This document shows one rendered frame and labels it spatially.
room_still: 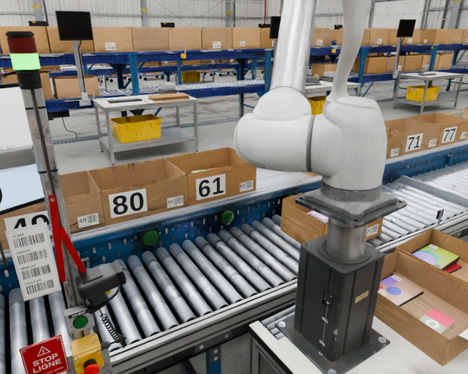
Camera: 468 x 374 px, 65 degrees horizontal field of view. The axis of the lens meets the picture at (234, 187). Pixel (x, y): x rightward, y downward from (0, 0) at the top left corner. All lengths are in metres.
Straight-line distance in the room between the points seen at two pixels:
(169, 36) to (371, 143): 5.69
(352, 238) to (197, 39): 5.82
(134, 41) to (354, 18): 5.14
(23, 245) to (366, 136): 0.85
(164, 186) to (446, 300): 1.21
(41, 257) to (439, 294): 1.33
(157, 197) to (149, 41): 4.80
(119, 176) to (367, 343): 1.33
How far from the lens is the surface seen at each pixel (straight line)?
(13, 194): 1.06
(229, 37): 6.92
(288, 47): 1.13
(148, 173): 1.98
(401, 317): 1.36
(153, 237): 1.70
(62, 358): 1.21
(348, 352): 1.27
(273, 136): 0.96
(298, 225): 1.74
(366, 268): 1.11
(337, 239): 1.06
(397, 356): 1.33
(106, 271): 1.04
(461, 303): 1.57
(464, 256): 1.87
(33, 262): 1.03
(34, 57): 0.90
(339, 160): 0.95
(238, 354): 2.27
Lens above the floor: 1.66
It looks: 23 degrees down
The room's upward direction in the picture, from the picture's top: straight up
